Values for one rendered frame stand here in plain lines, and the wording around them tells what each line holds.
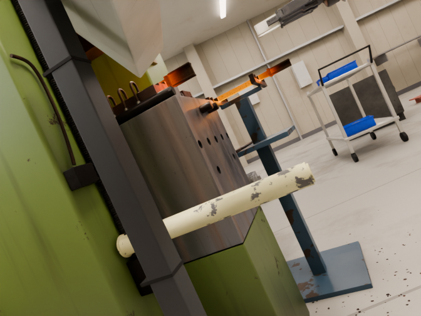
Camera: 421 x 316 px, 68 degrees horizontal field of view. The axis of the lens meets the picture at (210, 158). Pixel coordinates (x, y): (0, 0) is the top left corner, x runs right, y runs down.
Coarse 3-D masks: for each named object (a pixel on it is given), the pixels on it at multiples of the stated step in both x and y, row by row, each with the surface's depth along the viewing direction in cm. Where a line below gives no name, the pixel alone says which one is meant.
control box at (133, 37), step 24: (72, 0) 42; (96, 0) 36; (120, 0) 34; (144, 0) 40; (72, 24) 56; (96, 24) 45; (120, 24) 39; (144, 24) 45; (120, 48) 49; (144, 48) 52; (144, 72) 60
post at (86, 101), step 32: (32, 0) 42; (64, 32) 42; (64, 64) 42; (64, 96) 42; (96, 96) 43; (96, 128) 42; (96, 160) 42; (128, 160) 44; (128, 192) 42; (128, 224) 42; (160, 224) 44; (160, 256) 42; (160, 288) 42; (192, 288) 45
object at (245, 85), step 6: (288, 60) 134; (276, 66) 136; (282, 66) 135; (288, 66) 135; (264, 72) 137; (270, 72) 136; (276, 72) 136; (246, 84) 141; (234, 90) 143; (240, 90) 142; (222, 96) 145; (228, 96) 144
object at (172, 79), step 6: (180, 66) 98; (186, 66) 98; (174, 72) 99; (180, 72) 99; (186, 72) 98; (192, 72) 98; (168, 78) 99; (174, 78) 100; (180, 78) 99; (186, 78) 98; (168, 84) 99; (174, 84) 99; (180, 84) 101
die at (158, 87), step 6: (156, 84) 94; (162, 84) 96; (144, 90) 90; (150, 90) 90; (156, 90) 90; (132, 96) 92; (138, 96) 91; (144, 96) 91; (150, 96) 90; (126, 102) 93; (132, 102) 92; (114, 108) 94; (120, 108) 93
